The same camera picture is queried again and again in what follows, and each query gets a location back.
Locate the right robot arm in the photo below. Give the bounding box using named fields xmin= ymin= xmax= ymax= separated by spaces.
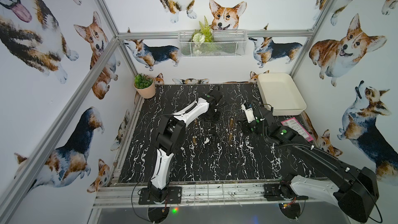
xmin=239 ymin=101 xmax=379 ymax=223

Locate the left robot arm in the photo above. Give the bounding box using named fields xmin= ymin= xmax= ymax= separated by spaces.
xmin=148 ymin=88 xmax=223 ymax=203

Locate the pink printed card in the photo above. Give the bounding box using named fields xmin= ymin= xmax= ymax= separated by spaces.
xmin=281 ymin=117 xmax=314 ymax=142

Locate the cream rectangular tray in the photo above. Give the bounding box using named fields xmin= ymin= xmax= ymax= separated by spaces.
xmin=257 ymin=73 xmax=307 ymax=116

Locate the fern and white flower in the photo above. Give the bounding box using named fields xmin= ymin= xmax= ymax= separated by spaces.
xmin=190 ymin=17 xmax=215 ymax=56

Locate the potted green plant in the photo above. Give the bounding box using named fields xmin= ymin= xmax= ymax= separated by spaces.
xmin=134 ymin=74 xmax=155 ymax=99

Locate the white wire basket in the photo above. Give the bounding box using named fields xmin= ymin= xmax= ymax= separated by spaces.
xmin=178 ymin=30 xmax=248 ymax=58

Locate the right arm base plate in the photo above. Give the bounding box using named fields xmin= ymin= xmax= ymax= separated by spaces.
xmin=263 ymin=184 xmax=308 ymax=201

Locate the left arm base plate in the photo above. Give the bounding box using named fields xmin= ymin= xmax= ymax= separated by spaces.
xmin=138 ymin=187 xmax=182 ymax=205

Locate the aluminium front rail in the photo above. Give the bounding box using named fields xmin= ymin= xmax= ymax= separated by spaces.
xmin=92 ymin=183 xmax=352 ymax=209

